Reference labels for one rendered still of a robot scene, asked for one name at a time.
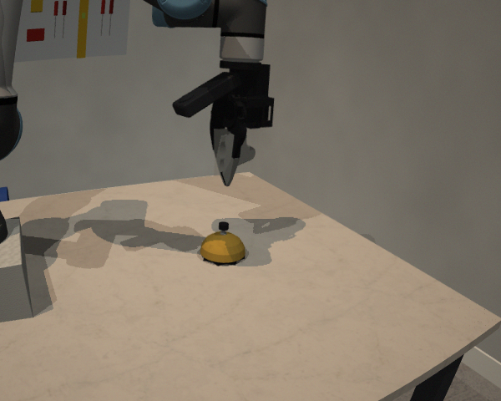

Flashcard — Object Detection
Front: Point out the brass bell dome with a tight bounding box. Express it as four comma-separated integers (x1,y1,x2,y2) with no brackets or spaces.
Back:
200,221,245,266

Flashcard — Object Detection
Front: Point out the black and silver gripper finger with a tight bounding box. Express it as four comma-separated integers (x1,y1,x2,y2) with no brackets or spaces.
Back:
210,115,230,186
222,110,256,186

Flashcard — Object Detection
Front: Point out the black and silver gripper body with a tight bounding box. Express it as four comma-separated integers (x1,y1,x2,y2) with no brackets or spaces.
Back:
211,61,274,131

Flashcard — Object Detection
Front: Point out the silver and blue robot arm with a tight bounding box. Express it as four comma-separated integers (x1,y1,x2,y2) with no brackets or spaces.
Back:
0,0,267,160

